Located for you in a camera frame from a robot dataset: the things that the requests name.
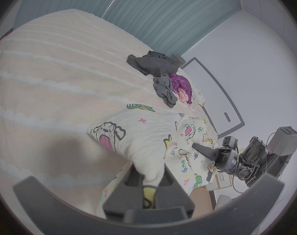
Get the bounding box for bed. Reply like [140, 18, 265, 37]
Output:
[0, 9, 246, 216]

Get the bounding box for white wooden bedside table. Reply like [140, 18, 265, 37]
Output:
[205, 172, 233, 209]

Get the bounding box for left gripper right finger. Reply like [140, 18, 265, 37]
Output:
[155, 164, 196, 215]

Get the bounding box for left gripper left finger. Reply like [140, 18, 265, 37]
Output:
[102, 164, 145, 216]

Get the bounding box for white printed pyjama top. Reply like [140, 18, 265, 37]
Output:
[87, 103, 219, 216]

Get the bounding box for grey garment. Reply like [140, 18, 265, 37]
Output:
[152, 74, 179, 109]

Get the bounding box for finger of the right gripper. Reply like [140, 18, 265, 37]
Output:
[191, 143, 217, 160]

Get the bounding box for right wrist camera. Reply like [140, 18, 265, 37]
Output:
[222, 136, 239, 149]

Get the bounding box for pink garment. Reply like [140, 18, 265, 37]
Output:
[177, 90, 190, 104]

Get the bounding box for purple satin garment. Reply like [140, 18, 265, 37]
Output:
[169, 73, 193, 105]

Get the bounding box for black cable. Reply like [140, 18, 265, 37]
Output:
[231, 173, 245, 194]

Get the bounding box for black garment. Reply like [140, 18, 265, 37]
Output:
[126, 50, 182, 77]

